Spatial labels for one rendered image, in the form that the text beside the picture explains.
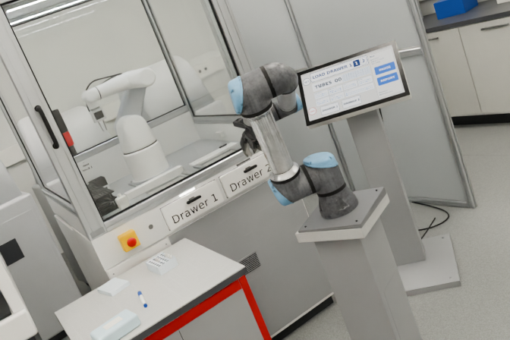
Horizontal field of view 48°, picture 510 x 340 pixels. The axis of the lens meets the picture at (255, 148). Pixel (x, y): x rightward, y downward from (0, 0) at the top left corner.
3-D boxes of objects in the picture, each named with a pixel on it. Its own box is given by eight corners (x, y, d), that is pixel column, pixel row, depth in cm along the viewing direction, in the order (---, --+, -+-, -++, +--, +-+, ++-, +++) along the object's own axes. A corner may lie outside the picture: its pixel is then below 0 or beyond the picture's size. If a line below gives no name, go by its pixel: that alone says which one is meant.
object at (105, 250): (291, 166, 286) (281, 140, 282) (105, 271, 242) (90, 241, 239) (212, 156, 369) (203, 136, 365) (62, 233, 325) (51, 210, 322)
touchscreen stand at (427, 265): (461, 285, 279) (400, 91, 254) (371, 303, 292) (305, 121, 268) (450, 237, 325) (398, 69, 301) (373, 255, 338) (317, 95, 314)
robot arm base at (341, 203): (364, 196, 220) (355, 173, 217) (349, 217, 209) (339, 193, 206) (331, 199, 229) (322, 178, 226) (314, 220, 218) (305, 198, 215)
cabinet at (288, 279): (344, 300, 305) (293, 165, 286) (178, 420, 261) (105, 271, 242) (256, 262, 388) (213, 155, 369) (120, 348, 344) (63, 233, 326)
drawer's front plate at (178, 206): (225, 200, 266) (215, 180, 264) (171, 231, 254) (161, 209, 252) (222, 200, 268) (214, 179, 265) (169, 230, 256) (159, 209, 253)
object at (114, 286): (130, 284, 229) (128, 280, 229) (112, 297, 224) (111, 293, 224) (115, 280, 239) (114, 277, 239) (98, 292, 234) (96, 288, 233)
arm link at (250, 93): (319, 198, 212) (267, 71, 186) (282, 215, 212) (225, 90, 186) (310, 183, 223) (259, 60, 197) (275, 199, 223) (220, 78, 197)
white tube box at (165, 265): (178, 264, 230) (174, 256, 229) (161, 275, 226) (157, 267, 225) (165, 259, 240) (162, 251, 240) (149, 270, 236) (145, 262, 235)
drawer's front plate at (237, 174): (277, 171, 280) (269, 150, 277) (228, 198, 268) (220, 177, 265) (275, 171, 281) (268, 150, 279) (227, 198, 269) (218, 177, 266)
